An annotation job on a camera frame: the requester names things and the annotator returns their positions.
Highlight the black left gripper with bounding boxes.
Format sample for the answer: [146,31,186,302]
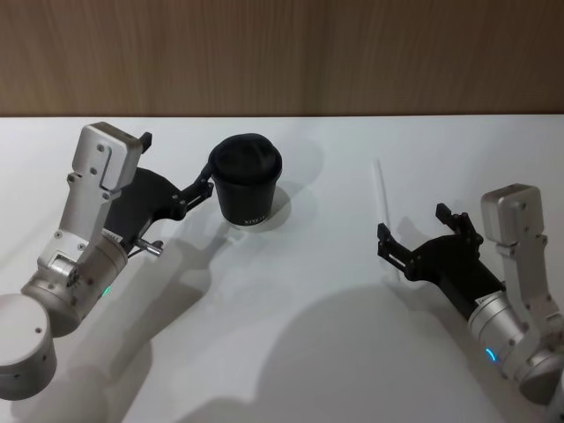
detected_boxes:
[104,131,218,249]

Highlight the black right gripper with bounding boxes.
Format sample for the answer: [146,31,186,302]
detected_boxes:
[376,203,507,319]

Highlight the black paper cup with lid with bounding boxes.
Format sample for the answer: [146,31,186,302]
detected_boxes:
[207,131,284,229]

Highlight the white drinking straw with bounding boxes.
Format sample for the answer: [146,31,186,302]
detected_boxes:
[373,158,403,284]

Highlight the thin dark cable silver plug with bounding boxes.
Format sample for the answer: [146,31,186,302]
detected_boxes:
[126,237,165,258]

